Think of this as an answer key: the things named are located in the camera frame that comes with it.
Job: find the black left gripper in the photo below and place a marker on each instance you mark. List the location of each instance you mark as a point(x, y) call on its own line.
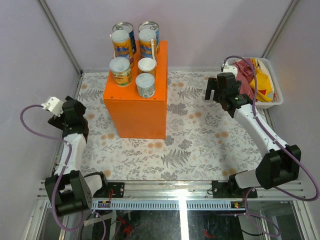
point(60, 121)

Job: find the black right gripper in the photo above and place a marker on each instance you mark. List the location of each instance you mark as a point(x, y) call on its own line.
point(212, 85)

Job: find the orange wooden box shelf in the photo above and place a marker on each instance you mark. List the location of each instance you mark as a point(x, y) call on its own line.
point(132, 115)

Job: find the yellow can white lid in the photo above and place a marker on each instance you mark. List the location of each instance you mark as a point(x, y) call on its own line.
point(121, 70)

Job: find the yellow can with spoon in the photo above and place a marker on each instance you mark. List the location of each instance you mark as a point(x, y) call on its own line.
point(148, 43)

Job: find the blue tin can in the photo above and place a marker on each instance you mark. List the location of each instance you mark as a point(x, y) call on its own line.
point(128, 27)
point(152, 26)

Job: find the yellow porridge can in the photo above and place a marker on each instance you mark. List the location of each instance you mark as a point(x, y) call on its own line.
point(122, 45)

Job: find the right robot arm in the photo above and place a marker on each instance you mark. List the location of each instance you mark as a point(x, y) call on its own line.
point(279, 163)

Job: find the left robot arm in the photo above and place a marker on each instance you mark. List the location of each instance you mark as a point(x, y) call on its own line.
point(69, 191)

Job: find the pink cloth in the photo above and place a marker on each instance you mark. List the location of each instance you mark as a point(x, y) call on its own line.
point(246, 76)

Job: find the yellow cloth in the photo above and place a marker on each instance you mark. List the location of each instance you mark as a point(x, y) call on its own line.
point(265, 87)

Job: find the white plastic basket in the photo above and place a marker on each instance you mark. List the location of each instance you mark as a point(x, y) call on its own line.
point(278, 97)

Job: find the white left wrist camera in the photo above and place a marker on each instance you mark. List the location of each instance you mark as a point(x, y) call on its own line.
point(53, 105)

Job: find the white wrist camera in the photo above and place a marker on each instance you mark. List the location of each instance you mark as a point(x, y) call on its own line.
point(226, 68)
point(53, 105)

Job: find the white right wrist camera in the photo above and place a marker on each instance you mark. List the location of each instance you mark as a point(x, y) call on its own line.
point(226, 68)

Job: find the aluminium mounting rail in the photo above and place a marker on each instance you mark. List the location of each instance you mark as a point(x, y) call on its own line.
point(190, 190)

